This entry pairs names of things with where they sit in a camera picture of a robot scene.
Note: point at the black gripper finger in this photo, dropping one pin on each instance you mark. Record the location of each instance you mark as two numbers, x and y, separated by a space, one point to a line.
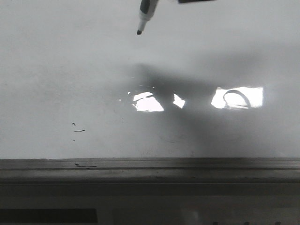
191 1

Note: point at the grey aluminium whiteboard frame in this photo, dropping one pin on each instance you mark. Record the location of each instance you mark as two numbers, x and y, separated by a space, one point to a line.
150 170

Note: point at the black and white whiteboard marker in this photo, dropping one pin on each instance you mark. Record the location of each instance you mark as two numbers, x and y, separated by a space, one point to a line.
146 12

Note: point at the white whiteboard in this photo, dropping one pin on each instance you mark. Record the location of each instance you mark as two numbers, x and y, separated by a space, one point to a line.
209 79

